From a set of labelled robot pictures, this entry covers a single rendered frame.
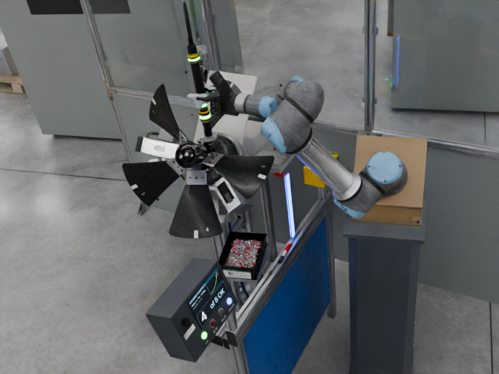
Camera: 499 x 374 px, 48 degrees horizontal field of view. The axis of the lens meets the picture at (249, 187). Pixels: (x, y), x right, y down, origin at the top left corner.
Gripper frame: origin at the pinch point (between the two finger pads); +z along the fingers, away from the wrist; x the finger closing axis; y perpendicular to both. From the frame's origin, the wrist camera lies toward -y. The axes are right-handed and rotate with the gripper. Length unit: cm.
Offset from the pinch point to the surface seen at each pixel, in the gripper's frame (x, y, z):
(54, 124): 124, 135, 265
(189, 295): -73, 25, -42
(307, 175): 21, 47, -36
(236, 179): -6.6, 34.1, -18.1
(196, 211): -16, 49, -1
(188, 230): -23, 54, -1
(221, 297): -63, 35, -45
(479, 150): 70, 50, -99
